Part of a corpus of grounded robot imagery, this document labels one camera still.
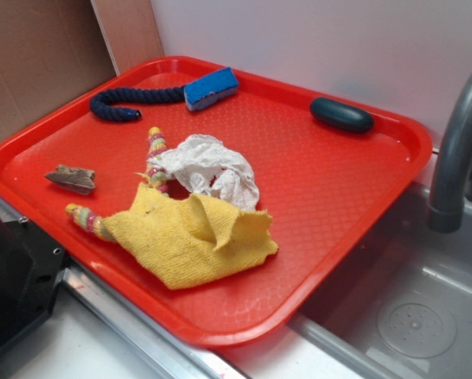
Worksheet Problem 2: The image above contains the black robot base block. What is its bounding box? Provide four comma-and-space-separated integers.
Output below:
0, 218, 66, 354

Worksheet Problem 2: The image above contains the red plastic tray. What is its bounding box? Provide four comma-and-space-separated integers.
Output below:
0, 71, 432, 347

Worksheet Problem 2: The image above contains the grey sink basin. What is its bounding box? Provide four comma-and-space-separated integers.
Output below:
290, 184, 472, 378

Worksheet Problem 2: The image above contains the yellow cloth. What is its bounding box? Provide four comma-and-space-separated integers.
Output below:
103, 184, 279, 290

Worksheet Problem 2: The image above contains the white crumpled paper towel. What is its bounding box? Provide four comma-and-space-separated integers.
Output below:
147, 134, 260, 211

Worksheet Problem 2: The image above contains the grey faucet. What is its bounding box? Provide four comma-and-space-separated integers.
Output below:
426, 74, 472, 233

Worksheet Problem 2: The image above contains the dark green oval soap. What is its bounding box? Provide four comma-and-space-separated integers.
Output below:
309, 97, 374, 133

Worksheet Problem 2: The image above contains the brown cardboard panel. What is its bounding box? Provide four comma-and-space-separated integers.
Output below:
0, 1, 163, 142

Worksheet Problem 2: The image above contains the blue sponge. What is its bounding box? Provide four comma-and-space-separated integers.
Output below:
184, 67, 239, 111

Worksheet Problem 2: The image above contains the brown wood piece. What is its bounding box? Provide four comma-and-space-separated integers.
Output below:
44, 164, 96, 195

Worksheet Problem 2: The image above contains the dark blue twisted rope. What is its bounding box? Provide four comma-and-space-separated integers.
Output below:
88, 86, 188, 123

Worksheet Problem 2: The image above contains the multicolour braided rope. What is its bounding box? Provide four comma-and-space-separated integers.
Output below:
65, 126, 171, 242

